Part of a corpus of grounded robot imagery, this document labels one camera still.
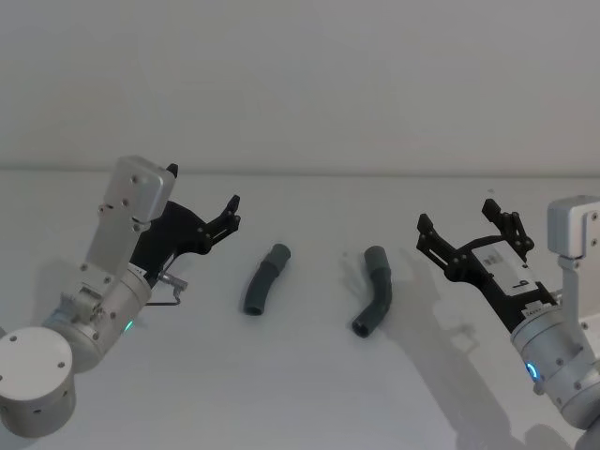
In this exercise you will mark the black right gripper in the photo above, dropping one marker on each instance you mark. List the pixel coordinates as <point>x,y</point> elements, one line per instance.
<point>492,281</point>

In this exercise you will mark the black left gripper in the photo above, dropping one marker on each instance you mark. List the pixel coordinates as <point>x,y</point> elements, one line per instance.
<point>173,229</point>

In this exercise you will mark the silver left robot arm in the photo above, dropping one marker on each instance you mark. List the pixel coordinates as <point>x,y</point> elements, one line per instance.
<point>33,375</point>

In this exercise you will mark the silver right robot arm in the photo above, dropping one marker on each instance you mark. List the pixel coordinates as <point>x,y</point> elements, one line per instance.
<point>553,347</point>

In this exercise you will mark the grey sharply bent pipe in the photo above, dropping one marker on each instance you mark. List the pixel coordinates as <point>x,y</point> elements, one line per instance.
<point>382,290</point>

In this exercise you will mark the grey gently curved pipe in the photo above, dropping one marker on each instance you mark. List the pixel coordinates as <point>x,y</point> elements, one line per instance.
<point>262,286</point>

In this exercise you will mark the white table cloth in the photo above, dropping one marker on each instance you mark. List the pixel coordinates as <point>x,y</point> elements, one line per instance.
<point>300,384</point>

